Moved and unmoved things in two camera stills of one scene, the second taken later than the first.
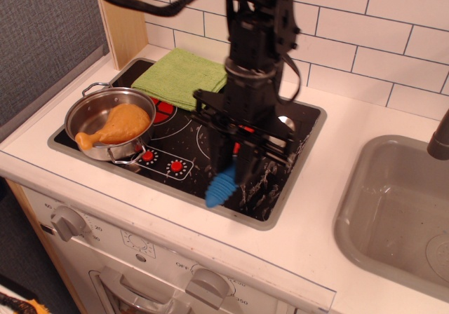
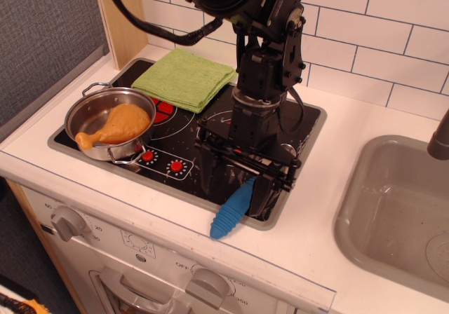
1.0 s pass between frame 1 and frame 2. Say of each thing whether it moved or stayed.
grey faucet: stayed
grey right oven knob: stayed
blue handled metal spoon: moved
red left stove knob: stayed
